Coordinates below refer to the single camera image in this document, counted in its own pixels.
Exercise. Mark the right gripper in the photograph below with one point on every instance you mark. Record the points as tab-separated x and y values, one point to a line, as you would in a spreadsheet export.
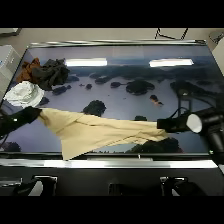
171	123

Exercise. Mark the silver frame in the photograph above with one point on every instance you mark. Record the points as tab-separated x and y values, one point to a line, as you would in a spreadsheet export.
110	163

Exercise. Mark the dark grey garment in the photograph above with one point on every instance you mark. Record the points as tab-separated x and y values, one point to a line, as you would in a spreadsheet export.
51	74

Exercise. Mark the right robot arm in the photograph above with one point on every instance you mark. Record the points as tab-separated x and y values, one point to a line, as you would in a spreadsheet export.
208	124

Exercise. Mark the beige garment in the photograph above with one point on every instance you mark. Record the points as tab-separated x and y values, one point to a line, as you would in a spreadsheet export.
86	131

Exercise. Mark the rust brown garment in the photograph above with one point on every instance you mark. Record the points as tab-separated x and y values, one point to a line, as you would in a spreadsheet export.
26	71

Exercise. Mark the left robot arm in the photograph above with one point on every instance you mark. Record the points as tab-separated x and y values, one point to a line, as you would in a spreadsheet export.
18	119

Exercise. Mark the white garment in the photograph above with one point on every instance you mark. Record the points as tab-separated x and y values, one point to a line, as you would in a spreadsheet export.
25	94

